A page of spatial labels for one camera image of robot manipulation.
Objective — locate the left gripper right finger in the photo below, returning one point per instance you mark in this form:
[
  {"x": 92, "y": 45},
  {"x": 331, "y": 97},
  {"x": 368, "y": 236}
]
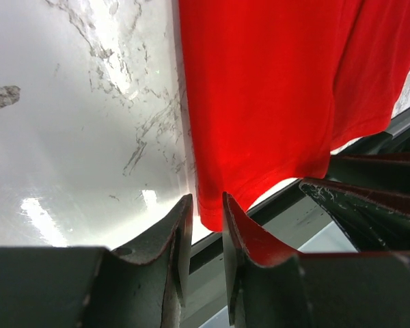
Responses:
[{"x": 261, "y": 273}]

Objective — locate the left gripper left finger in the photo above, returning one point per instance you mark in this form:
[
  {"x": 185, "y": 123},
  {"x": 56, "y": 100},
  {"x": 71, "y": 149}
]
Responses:
[{"x": 155, "y": 290}]

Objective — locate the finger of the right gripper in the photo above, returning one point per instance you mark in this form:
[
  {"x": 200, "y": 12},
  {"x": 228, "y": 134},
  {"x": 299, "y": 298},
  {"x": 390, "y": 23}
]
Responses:
[
  {"x": 371, "y": 219},
  {"x": 388, "y": 172}
]

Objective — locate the red t shirt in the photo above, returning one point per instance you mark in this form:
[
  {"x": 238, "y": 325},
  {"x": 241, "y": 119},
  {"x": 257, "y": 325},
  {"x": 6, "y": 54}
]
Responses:
[{"x": 273, "y": 87}]

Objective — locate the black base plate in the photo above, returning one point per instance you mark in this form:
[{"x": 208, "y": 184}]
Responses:
[{"x": 287, "y": 214}]

